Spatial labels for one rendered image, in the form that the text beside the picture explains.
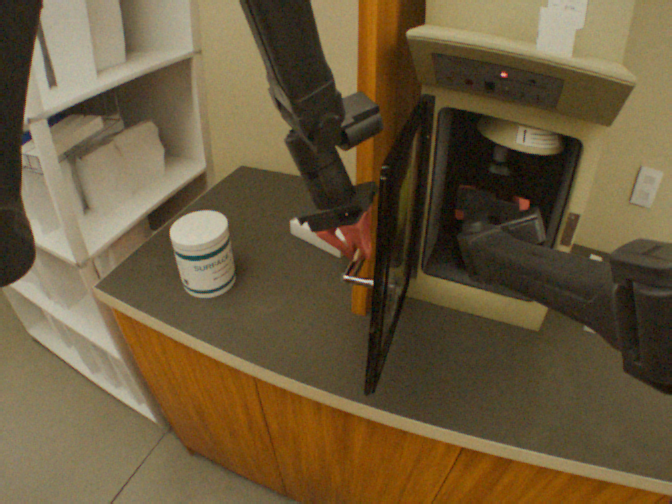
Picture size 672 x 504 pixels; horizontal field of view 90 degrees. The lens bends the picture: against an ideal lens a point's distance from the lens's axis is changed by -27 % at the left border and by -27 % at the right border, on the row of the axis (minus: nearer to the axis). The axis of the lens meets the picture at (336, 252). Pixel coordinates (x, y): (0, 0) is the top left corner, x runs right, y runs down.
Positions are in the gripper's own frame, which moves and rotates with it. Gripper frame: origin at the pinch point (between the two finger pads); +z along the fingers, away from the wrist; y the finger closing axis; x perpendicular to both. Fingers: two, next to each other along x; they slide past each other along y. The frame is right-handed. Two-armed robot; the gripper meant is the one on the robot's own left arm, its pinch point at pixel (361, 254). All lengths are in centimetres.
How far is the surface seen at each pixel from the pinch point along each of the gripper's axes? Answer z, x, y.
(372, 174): -6.0, -13.6, -0.4
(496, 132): -4.9, -24.1, -21.2
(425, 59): -21.8, -14.2, -15.4
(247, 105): -19, -71, 55
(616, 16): -21, -20, -46
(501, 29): -22.6, -21.1, -27.6
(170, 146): -18, -73, 99
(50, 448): 57, 29, 166
